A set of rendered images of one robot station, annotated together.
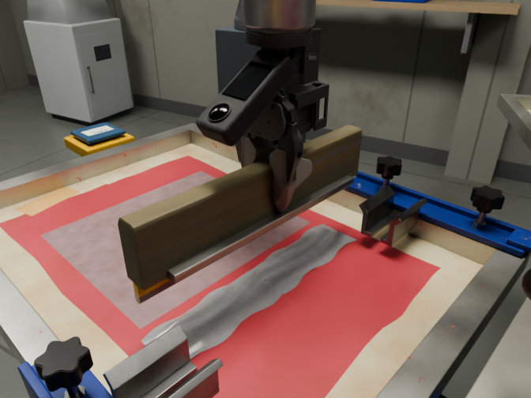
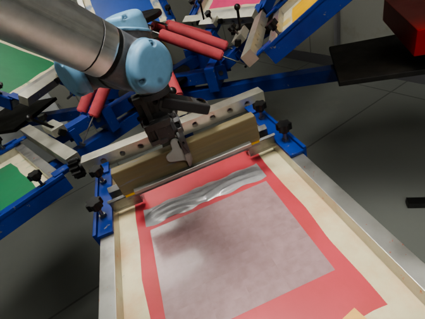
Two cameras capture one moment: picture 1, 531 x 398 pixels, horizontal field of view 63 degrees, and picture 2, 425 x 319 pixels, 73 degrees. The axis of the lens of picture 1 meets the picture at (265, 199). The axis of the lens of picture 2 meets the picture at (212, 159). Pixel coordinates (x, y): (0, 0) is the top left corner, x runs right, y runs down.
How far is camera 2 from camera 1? 103 cm
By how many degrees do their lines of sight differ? 105
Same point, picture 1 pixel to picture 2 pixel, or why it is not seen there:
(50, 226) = (329, 281)
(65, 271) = (305, 223)
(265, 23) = not seen: hidden behind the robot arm
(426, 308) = not seen: hidden behind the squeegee
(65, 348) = (282, 124)
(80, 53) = not seen: outside the picture
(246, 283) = (213, 190)
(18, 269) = (339, 232)
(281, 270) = (193, 194)
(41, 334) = (303, 166)
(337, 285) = (177, 186)
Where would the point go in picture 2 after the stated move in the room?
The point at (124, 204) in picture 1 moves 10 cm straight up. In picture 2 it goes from (262, 299) to (253, 269)
